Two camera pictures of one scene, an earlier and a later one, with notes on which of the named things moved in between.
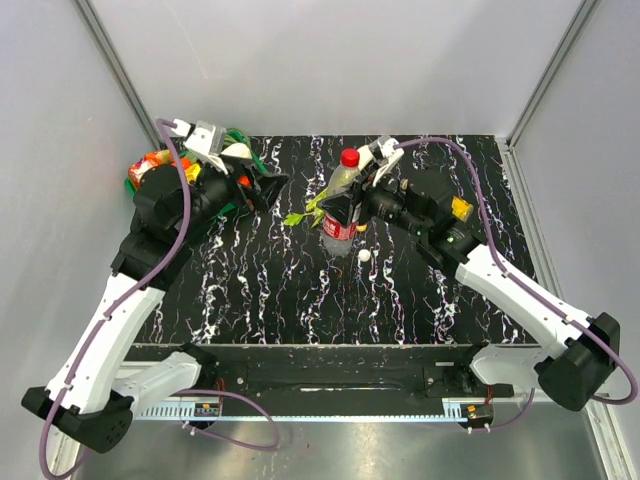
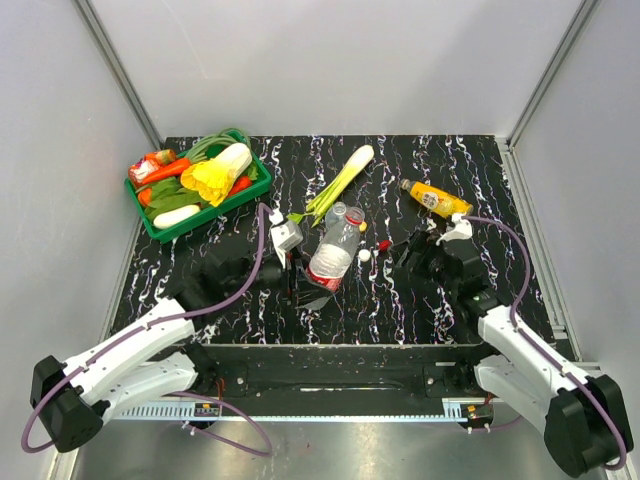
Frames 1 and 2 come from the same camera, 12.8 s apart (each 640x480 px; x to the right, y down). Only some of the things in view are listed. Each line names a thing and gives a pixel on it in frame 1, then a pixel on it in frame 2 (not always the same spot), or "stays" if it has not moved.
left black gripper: [262, 194] -> [296, 270]
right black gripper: [342, 206] -> [423, 242]
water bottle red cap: [338, 239] -> [331, 260]
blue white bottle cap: [364, 255] stays
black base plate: [335, 372] stays
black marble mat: [261, 281] stays
